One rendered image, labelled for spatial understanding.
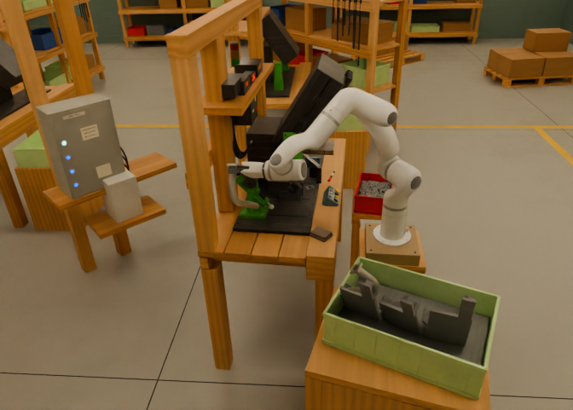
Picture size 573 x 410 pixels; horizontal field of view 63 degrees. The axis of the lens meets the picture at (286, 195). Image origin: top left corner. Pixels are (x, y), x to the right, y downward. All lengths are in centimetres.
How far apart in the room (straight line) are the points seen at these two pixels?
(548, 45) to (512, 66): 88
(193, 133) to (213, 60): 44
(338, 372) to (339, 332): 15
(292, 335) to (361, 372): 126
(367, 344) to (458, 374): 34
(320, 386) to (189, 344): 138
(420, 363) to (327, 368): 35
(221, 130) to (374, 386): 143
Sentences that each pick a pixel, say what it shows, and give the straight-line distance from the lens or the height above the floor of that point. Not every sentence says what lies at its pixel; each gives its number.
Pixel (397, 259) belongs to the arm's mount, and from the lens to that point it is 234.
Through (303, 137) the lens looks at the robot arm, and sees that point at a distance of 180.
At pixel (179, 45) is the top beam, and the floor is 190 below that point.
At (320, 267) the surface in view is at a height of 84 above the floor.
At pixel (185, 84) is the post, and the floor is 174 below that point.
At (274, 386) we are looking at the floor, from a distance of 290.
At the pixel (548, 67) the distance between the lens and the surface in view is 873.
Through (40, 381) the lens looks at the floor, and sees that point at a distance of 331.
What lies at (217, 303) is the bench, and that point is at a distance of 262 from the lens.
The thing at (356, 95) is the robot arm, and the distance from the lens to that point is 187.
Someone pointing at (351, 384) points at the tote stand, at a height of 78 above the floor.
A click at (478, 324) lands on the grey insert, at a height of 85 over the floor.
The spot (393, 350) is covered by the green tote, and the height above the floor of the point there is 89.
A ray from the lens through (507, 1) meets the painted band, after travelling 1226.
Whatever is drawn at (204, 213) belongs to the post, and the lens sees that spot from 228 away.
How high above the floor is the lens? 228
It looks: 30 degrees down
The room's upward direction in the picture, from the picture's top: 2 degrees counter-clockwise
